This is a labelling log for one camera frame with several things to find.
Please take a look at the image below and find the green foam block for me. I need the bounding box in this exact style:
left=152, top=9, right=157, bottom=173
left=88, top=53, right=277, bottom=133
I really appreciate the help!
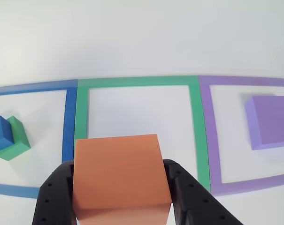
left=0, top=115, right=31, bottom=161

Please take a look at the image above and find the orange foam block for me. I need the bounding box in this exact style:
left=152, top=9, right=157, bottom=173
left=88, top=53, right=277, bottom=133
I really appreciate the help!
left=73, top=134, right=173, bottom=225

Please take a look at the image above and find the small blue cube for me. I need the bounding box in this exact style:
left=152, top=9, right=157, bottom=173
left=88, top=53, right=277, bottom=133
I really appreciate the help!
left=0, top=115, right=15, bottom=152

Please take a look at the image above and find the purple foam block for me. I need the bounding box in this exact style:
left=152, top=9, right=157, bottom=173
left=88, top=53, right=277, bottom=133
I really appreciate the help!
left=244, top=95, right=284, bottom=151

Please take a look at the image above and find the purple square frame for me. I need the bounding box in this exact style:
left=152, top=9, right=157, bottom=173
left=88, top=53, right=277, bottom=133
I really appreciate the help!
left=197, top=75, right=284, bottom=197

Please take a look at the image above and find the green square frame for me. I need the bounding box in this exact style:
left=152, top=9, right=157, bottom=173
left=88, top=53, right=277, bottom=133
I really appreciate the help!
left=73, top=76, right=212, bottom=193

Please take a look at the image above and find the blue square frame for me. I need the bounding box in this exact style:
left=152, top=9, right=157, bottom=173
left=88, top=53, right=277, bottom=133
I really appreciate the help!
left=0, top=79, right=78, bottom=199

